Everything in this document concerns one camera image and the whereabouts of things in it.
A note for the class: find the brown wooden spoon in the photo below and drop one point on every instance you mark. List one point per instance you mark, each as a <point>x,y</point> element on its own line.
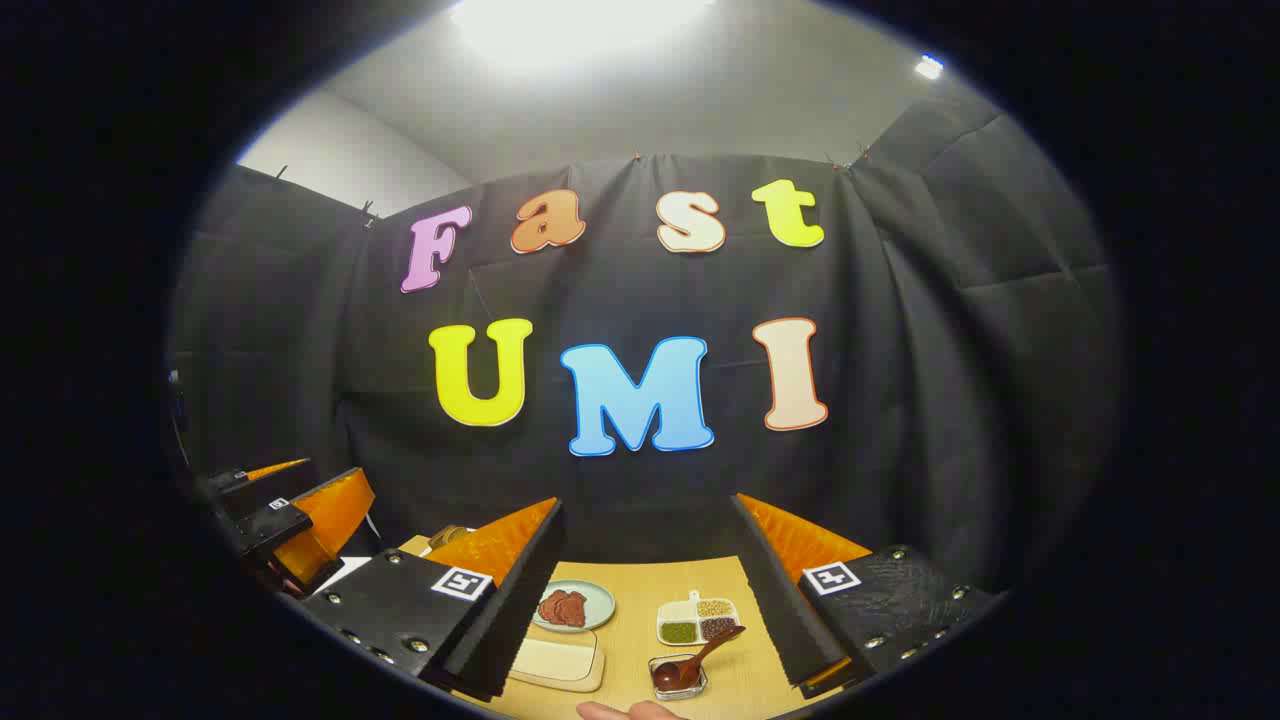
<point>668,675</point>

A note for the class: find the white divided dish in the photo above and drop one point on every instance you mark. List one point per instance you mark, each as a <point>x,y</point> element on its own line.
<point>693,600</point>

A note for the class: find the sliced brown meat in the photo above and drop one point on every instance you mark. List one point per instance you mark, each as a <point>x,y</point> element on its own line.
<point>563,607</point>

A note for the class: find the yellow grains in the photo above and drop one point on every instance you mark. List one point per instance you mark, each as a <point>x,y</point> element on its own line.
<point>715,607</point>

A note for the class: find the green beans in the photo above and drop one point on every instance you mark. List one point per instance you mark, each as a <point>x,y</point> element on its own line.
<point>678,632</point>

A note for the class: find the large ceiling light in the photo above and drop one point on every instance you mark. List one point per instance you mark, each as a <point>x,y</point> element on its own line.
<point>580,25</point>

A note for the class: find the clear chopstick holder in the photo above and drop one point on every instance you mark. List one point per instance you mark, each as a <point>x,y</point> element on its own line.
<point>698,690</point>

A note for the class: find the dark red beans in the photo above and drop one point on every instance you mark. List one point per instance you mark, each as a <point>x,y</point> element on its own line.
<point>718,628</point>

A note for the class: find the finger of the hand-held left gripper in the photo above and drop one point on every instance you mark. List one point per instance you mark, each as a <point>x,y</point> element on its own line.
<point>268,527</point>
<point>260,485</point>

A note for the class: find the pale green plate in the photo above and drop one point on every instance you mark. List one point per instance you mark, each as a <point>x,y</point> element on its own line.
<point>598,600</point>

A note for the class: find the black backdrop cloth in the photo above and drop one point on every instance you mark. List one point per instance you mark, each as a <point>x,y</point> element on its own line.
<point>900,400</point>

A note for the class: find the small ceiling light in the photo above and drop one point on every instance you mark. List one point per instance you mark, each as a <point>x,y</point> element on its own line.
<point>929,67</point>

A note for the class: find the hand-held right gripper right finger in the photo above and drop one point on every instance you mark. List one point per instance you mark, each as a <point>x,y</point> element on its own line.
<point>780,610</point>

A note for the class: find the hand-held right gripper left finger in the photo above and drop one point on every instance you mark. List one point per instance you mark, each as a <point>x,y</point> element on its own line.
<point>515,610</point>

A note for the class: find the cream rectangular tray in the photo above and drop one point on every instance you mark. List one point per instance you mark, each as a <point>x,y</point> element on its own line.
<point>560,660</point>

